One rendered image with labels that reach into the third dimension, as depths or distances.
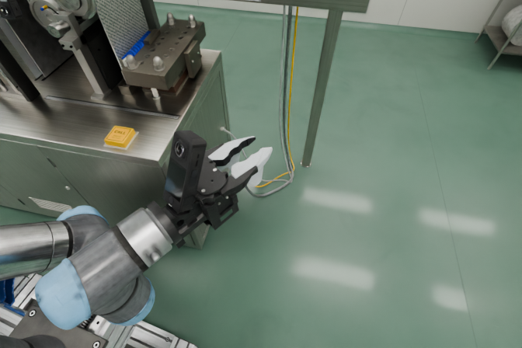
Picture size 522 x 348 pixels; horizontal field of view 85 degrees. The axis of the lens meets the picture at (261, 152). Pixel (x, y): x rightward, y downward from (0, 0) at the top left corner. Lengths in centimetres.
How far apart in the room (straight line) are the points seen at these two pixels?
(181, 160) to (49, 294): 21
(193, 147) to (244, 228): 142
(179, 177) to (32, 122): 94
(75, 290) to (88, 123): 83
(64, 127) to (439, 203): 204
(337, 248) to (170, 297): 94
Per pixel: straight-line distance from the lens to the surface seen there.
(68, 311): 44
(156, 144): 100
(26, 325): 97
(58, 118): 126
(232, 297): 166
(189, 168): 39
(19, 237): 53
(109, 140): 104
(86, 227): 57
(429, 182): 225
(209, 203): 44
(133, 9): 127
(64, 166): 138
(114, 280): 43
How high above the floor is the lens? 161
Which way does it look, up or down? 50 degrees down
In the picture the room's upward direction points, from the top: straight up
